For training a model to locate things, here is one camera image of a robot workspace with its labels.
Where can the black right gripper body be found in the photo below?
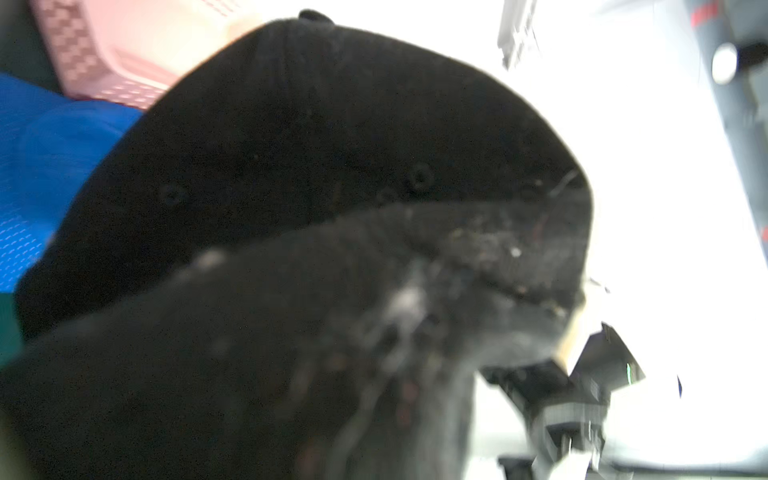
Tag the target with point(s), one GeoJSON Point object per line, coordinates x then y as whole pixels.
{"type": "Point", "coordinates": [566, 413]}

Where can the black baseball cap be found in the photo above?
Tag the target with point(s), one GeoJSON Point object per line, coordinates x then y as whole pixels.
{"type": "Point", "coordinates": [293, 266]}

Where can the blue baseball cap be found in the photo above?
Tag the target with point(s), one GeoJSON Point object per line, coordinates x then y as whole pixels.
{"type": "Point", "coordinates": [49, 146]}

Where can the pink perforated plastic basket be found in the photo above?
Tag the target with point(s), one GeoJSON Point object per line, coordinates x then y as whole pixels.
{"type": "Point", "coordinates": [131, 51]}

